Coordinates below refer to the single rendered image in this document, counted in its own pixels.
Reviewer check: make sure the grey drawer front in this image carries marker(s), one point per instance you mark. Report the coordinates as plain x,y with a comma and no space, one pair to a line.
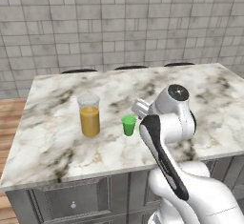
71,199

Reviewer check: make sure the grey narrow cupboard panel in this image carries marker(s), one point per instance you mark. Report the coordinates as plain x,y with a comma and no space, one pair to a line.
139,189

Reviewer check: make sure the grey cupboard door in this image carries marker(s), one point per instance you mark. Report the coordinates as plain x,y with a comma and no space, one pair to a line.
227,170

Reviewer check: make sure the black stool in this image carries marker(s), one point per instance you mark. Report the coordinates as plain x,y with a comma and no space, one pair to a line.
131,67
78,71
179,64

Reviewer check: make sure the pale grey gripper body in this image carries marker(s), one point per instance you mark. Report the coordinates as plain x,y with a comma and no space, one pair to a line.
140,107

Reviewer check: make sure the green cup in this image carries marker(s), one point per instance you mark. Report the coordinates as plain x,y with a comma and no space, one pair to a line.
129,125

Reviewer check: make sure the clear pitcher with orange juice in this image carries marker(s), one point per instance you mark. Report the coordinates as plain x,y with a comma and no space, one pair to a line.
90,119

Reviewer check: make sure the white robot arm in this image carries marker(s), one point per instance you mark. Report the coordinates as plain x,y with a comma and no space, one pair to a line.
178,123

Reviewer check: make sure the silver round drawer knob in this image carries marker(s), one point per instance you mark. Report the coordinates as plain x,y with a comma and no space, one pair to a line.
73,205

